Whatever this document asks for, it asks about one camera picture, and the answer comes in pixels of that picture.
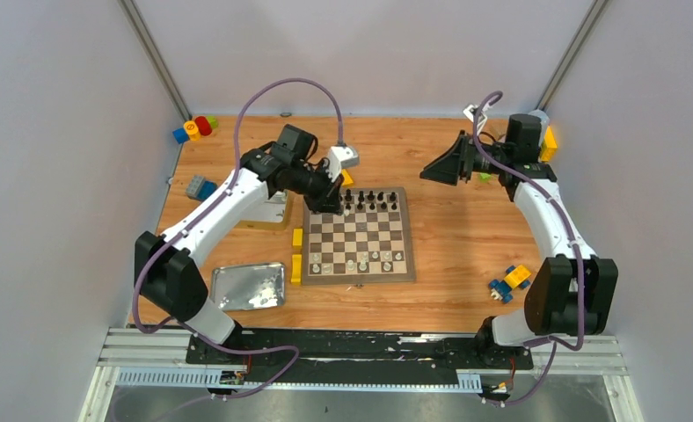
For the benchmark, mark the yellow cylinder block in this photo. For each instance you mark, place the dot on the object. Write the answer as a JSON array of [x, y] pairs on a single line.
[[192, 130]]

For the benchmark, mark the small yellow rectangular block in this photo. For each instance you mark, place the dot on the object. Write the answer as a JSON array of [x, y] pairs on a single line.
[[297, 238]]

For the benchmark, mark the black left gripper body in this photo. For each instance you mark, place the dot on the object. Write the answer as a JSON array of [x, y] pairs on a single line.
[[329, 194]]

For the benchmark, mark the yellow blue toy car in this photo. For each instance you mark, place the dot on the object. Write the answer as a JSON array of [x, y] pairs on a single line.
[[516, 277]]

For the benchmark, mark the black chess pieces row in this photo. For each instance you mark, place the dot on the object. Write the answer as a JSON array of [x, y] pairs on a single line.
[[360, 200]]

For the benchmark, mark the gray lego brick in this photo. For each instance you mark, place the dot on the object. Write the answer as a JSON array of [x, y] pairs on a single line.
[[194, 187]]

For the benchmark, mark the yellow triangle frame block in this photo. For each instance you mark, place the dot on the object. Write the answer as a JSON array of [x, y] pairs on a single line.
[[346, 179]]

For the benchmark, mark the yellow arch block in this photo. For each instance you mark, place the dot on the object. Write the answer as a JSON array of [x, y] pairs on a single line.
[[296, 275]]

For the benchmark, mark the wooden chess board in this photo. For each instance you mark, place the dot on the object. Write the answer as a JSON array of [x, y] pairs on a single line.
[[338, 238]]

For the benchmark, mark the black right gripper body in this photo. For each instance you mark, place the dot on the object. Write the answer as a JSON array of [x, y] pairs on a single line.
[[473, 159]]

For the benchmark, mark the green block at corner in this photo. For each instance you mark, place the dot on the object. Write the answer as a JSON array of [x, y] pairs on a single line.
[[212, 123]]

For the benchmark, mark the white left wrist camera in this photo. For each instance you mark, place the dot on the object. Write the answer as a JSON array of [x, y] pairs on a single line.
[[341, 158]]

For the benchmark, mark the red cylinder block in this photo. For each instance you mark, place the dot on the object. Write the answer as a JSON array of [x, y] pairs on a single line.
[[203, 125]]

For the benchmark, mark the blue cube block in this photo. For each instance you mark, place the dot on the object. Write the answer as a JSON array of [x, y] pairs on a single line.
[[180, 135]]

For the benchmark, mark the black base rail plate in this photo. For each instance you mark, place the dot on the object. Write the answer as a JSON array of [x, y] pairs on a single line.
[[367, 358]]

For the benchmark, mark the blue lego brick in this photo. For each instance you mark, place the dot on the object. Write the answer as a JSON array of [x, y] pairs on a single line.
[[206, 190]]

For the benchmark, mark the clear blue plastic container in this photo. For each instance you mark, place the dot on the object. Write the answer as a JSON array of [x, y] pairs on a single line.
[[543, 117]]

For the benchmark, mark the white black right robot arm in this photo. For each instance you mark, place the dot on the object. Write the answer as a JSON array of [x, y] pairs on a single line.
[[574, 287]]

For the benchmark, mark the gold tin with white pieces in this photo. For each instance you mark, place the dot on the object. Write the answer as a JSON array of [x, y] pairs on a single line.
[[273, 214]]

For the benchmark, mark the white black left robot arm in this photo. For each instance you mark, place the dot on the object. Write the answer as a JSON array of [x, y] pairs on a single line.
[[167, 266]]

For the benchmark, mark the yellow block at right wall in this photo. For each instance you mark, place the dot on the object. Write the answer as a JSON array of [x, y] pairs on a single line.
[[549, 146]]

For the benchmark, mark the silver tin lid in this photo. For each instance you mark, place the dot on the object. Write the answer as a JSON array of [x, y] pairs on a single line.
[[248, 287]]

